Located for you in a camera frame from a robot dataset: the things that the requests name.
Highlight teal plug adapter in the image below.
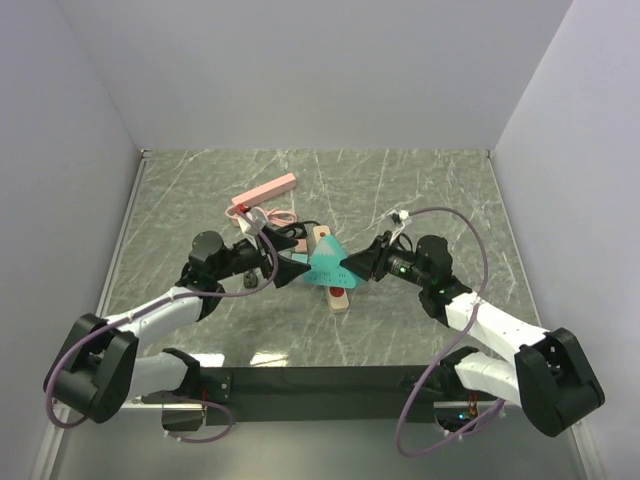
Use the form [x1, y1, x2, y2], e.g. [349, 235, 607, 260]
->
[290, 253, 309, 264]

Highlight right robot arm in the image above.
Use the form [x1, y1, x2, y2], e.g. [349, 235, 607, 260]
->
[305, 225, 605, 437]

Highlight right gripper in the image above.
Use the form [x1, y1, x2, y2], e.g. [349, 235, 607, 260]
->
[340, 230, 431, 288]

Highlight purple cable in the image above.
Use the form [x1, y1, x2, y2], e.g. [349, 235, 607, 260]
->
[395, 206, 506, 459]
[43, 214, 279, 430]

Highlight beige red power strip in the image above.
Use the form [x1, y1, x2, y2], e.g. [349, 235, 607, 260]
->
[312, 225, 350, 314]

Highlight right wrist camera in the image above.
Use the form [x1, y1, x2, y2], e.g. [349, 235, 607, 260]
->
[387, 209, 411, 231]

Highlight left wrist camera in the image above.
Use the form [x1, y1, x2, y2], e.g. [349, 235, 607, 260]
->
[234, 204, 268, 237]

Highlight black power plug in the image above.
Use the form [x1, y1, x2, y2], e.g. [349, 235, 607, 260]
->
[242, 270, 259, 290]

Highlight pink power strip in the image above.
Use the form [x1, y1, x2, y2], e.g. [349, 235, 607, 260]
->
[231, 173, 297, 207]

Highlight pink power cord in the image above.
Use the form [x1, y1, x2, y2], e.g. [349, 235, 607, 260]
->
[224, 203, 297, 229]

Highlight aluminium table edge rail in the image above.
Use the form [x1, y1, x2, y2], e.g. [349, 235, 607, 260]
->
[95, 149, 151, 316]

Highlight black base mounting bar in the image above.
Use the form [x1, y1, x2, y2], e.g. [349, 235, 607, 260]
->
[139, 367, 501, 426]

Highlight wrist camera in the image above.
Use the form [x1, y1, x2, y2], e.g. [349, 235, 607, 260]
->
[234, 204, 268, 237]
[387, 209, 411, 231]

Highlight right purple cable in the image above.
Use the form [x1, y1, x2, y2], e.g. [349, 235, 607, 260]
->
[395, 206, 506, 459]

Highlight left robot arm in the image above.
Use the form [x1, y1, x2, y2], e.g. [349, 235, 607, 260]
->
[43, 227, 310, 427]

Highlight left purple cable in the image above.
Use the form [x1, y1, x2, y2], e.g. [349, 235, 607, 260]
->
[43, 214, 279, 430]

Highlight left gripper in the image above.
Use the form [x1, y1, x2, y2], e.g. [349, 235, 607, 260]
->
[213, 225, 311, 287]

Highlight brown pink plug adapter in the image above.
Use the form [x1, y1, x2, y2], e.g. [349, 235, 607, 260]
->
[294, 239, 308, 254]

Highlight teal triangular power strip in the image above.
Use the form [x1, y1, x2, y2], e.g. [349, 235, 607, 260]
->
[302, 235, 362, 289]

